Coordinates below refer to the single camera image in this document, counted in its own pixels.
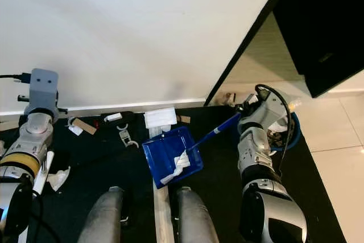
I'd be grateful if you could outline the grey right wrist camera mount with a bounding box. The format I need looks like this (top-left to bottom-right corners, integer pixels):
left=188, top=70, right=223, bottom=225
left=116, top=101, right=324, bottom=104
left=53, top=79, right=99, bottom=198
left=258, top=88, right=289, bottom=128

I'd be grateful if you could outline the black door frame strip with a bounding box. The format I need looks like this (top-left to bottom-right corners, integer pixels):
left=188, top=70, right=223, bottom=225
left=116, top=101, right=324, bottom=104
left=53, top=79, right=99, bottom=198
left=204, top=0, right=301, bottom=108

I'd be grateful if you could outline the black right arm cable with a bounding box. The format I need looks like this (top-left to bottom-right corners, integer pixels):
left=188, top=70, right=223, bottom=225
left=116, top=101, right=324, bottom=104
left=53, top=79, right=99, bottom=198
left=254, top=84, right=296, bottom=178

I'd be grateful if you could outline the brown cardboard scrap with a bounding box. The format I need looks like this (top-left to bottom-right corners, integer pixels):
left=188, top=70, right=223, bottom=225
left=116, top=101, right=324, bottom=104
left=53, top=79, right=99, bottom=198
left=68, top=117, right=99, bottom=136

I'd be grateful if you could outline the blue round bucket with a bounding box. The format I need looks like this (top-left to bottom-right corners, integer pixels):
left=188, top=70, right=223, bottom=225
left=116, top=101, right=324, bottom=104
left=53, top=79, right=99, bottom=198
left=238, top=96, right=302, bottom=153

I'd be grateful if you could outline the grey robot leg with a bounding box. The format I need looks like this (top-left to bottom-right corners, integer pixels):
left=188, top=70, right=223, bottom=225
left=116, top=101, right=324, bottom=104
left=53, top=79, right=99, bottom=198
left=76, top=186, right=127, bottom=243
left=173, top=186, right=221, bottom=243

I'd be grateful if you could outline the small brown debris lump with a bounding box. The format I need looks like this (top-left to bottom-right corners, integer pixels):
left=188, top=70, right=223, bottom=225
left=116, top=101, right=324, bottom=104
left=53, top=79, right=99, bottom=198
left=221, top=92, right=241, bottom=108

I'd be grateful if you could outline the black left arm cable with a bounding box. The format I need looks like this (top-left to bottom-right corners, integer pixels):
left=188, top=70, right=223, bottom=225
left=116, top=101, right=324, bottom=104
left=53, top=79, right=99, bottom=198
left=0, top=72, right=31, bottom=82

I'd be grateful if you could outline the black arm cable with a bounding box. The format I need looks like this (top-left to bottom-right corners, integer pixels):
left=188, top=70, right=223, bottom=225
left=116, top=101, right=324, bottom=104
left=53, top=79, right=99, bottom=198
left=0, top=72, right=31, bottom=82
left=254, top=84, right=296, bottom=178

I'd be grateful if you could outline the black floor mat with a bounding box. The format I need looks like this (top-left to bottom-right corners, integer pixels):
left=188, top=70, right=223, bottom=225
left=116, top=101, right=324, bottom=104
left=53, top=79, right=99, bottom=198
left=0, top=105, right=348, bottom=243

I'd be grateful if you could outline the white torn paper scrap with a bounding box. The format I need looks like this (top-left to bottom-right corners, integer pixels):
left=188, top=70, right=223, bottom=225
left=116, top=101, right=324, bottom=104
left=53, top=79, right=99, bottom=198
left=45, top=166, right=72, bottom=193

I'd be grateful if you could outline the blue long-handled dustpan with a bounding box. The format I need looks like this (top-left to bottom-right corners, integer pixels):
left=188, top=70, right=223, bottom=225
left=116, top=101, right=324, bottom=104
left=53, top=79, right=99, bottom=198
left=140, top=112, right=244, bottom=190

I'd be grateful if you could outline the grey left robot leg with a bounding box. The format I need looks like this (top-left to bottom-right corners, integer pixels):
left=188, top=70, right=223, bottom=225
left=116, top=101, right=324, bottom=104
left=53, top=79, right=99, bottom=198
left=76, top=186, right=127, bottom=243

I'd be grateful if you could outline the white floor slat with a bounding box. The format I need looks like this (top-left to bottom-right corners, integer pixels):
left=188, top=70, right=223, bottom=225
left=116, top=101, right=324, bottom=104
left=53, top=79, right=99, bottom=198
left=152, top=183, right=177, bottom=243

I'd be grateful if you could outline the white crumpled paper wad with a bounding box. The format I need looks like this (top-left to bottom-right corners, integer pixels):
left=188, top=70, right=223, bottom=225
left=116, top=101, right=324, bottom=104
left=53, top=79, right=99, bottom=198
left=159, top=150, right=192, bottom=186

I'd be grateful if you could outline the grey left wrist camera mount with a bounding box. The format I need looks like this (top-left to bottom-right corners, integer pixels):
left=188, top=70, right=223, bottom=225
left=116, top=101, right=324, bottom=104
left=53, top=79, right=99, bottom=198
left=28, top=68, right=59, bottom=113

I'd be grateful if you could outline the white folded tissue stack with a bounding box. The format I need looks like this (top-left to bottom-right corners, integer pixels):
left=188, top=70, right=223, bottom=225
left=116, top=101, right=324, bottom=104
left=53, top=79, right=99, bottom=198
left=143, top=107, right=177, bottom=129

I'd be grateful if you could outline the silver metal hook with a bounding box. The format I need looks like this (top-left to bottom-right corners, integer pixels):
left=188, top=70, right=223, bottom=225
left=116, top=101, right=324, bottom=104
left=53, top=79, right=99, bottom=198
left=116, top=123, right=139, bottom=149

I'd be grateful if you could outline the small white plastic block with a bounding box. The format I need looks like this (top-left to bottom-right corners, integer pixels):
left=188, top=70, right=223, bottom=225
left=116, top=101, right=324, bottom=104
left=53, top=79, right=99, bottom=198
left=104, top=112, right=123, bottom=122

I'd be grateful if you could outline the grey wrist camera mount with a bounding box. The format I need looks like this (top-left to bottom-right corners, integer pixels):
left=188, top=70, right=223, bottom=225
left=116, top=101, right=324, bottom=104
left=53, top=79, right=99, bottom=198
left=28, top=68, right=59, bottom=113
left=258, top=88, right=289, bottom=128

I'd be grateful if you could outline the black cabinet door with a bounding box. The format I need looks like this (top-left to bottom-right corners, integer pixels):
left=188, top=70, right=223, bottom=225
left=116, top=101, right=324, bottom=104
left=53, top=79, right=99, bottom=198
left=272, top=0, right=364, bottom=99

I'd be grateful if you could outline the grey right robot leg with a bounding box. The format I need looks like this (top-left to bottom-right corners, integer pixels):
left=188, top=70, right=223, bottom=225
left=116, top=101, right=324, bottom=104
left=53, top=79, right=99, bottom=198
left=173, top=186, right=221, bottom=243

